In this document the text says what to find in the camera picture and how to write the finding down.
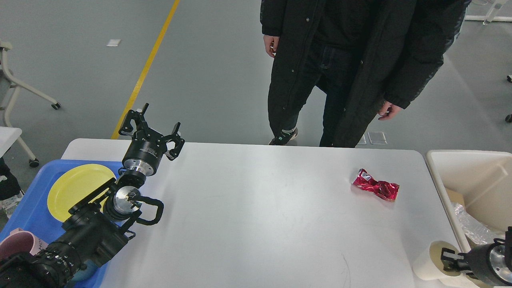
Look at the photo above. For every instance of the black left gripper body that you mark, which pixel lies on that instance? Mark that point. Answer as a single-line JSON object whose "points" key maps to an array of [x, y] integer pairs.
{"points": [[144, 156]]}

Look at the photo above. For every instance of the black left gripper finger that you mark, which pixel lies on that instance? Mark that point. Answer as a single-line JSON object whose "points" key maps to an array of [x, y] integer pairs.
{"points": [[135, 126], [175, 138]]}

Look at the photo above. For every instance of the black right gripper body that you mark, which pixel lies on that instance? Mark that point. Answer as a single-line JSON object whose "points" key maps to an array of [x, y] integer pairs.
{"points": [[491, 263]]}

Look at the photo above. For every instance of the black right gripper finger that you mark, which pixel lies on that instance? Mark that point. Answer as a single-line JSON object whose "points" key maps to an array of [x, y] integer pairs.
{"points": [[462, 268], [449, 256]]}

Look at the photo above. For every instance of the white paper cup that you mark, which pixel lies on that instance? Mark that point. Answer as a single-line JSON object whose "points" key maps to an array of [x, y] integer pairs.
{"points": [[463, 281], [428, 265]]}

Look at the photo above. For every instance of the aluminium foil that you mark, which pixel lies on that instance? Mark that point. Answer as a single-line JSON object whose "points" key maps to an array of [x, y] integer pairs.
{"points": [[477, 232]]}

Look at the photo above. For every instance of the yellow plastic plate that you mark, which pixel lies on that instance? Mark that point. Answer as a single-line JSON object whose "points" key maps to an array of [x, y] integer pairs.
{"points": [[73, 186]]}

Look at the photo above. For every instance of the crushed red soda can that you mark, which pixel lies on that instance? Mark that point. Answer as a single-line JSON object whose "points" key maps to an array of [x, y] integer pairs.
{"points": [[384, 190]]}

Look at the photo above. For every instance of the dark green mug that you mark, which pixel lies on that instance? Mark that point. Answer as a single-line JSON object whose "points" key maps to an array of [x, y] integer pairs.
{"points": [[85, 274]]}

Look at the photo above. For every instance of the brown paper bag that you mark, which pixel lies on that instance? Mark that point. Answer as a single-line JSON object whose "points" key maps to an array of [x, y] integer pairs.
{"points": [[455, 197]]}

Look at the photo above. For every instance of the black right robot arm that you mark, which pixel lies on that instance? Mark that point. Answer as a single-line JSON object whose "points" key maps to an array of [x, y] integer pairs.
{"points": [[488, 263]]}

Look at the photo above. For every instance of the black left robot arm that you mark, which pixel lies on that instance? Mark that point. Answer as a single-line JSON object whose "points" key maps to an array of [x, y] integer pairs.
{"points": [[130, 200]]}

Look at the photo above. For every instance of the person's right hand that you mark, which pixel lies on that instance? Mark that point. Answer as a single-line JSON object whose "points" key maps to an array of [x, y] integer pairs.
{"points": [[271, 44]]}

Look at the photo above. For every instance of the person's left hand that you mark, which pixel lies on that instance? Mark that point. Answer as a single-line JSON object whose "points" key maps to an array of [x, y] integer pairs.
{"points": [[388, 111]]}

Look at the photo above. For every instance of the beige plastic bin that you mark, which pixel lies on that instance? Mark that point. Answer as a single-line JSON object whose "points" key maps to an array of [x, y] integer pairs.
{"points": [[484, 180]]}

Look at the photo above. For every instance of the white paper scrap on floor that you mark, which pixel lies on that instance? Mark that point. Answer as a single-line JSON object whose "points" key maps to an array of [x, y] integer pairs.
{"points": [[113, 43]]}

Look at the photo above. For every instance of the blue plastic tray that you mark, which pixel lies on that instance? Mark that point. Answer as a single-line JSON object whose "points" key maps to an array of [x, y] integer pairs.
{"points": [[32, 204]]}

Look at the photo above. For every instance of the white side table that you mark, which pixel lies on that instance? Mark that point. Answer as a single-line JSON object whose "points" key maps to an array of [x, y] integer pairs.
{"points": [[8, 135]]}

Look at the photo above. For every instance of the clear floor plate right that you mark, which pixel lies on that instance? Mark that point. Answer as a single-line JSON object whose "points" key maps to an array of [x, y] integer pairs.
{"points": [[377, 138]]}

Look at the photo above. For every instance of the clear floor plate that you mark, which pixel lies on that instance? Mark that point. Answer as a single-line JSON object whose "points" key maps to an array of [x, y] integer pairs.
{"points": [[377, 138], [362, 140]]}

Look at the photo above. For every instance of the clear floor plate left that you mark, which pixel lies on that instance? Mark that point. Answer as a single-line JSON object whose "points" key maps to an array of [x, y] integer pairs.
{"points": [[362, 140]]}

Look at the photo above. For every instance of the pink ribbed mug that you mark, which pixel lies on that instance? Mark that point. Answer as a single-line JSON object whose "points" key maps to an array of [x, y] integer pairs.
{"points": [[21, 241]]}

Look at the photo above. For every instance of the person in black coat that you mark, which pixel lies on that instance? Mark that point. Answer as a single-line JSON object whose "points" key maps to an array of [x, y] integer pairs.
{"points": [[360, 53]]}

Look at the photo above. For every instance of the white stand base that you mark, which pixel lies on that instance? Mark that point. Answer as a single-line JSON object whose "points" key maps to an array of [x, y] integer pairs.
{"points": [[488, 11]]}

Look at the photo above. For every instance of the white chair frame with casters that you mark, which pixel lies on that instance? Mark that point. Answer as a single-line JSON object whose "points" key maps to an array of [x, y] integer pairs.
{"points": [[12, 82]]}

